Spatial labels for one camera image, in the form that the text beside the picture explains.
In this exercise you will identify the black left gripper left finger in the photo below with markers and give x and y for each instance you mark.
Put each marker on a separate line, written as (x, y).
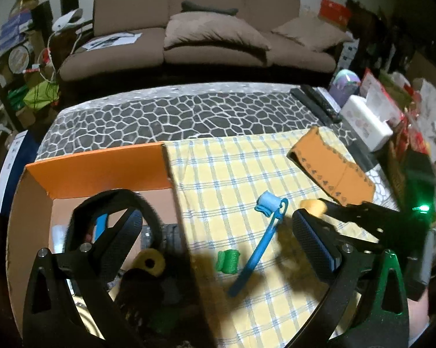
(50, 317)

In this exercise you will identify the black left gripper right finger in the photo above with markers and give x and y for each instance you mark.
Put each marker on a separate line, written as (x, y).
(365, 304)

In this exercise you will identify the orange cloth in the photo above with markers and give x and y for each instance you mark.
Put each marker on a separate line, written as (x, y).
(341, 179)

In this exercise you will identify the cream spiral paddle brush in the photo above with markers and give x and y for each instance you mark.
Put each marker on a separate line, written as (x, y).
(150, 260)

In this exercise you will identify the blue plastic hair clip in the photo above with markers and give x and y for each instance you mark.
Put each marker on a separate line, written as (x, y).
(246, 273)

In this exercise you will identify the blue hair roller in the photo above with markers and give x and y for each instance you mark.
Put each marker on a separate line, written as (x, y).
(267, 204)

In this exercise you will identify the green hair roller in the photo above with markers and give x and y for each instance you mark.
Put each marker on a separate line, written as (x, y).
(227, 261)

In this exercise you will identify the orange hair roller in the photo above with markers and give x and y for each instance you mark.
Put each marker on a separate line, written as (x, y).
(314, 207)

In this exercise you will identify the person right hand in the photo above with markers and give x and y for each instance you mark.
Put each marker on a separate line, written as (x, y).
(419, 319)

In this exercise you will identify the black headband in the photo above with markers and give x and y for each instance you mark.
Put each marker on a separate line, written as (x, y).
(111, 204)

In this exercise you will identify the white tissue box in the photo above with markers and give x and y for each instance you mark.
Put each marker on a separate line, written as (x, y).
(373, 132)

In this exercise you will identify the orange cardboard box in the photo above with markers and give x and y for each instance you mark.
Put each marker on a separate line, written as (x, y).
(48, 192)

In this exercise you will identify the black remote control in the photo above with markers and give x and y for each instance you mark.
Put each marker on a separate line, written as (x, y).
(321, 102)
(311, 105)

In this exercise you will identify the purple container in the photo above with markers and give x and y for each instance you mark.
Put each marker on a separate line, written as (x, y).
(346, 83)

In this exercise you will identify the navy blue box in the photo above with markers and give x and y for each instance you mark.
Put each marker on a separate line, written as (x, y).
(22, 151)

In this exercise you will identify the yellow plaid tablecloth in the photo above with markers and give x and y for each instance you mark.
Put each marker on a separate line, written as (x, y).
(236, 197)

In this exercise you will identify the grey pebble pattern cloth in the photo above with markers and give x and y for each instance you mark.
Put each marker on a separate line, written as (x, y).
(172, 113)

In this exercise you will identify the green bag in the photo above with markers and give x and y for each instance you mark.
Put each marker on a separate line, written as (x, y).
(34, 98)

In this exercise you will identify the brown cushion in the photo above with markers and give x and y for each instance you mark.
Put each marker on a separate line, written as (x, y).
(312, 33)
(201, 27)

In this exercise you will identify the red box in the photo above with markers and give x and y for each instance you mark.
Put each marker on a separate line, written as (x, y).
(334, 12)

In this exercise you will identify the round tin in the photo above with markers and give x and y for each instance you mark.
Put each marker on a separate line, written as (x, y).
(19, 58)

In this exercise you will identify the papers on sofa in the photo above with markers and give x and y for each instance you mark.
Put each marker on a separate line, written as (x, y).
(119, 39)

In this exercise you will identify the white lamp device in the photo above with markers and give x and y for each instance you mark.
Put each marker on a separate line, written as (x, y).
(69, 20)

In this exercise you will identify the brown sofa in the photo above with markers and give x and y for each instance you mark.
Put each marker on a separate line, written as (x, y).
(150, 17)

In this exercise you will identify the black small pillow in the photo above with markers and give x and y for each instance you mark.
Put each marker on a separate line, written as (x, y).
(188, 6)

